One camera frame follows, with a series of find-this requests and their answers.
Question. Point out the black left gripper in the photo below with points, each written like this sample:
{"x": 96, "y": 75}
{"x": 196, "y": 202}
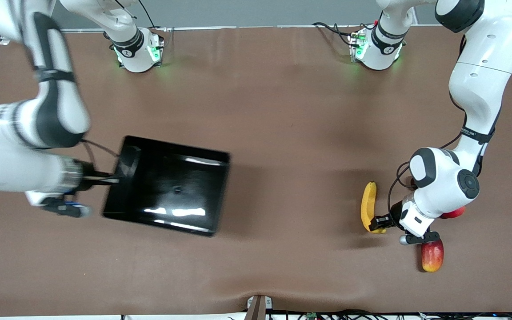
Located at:
{"x": 394, "y": 214}

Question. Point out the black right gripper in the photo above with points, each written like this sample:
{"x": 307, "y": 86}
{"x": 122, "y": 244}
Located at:
{"x": 88, "y": 174}

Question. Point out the yellow banana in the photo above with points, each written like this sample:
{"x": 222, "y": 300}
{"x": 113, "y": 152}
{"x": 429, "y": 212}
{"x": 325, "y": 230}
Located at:
{"x": 368, "y": 200}

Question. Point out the black rectangular plastic tray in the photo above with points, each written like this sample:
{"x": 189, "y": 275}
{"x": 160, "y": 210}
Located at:
{"x": 171, "y": 186}

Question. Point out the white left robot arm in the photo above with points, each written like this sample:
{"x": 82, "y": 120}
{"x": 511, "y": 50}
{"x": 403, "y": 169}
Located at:
{"x": 478, "y": 80}

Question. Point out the red yellow mango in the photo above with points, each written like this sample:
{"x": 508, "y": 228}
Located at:
{"x": 432, "y": 258}

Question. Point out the red round peach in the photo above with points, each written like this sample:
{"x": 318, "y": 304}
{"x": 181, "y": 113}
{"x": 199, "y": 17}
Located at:
{"x": 456, "y": 214}

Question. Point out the small green circuit board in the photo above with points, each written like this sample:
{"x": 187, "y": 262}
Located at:
{"x": 312, "y": 315}

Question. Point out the brown table mat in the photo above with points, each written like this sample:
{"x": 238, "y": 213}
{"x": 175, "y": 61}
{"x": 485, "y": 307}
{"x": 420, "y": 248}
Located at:
{"x": 260, "y": 266}

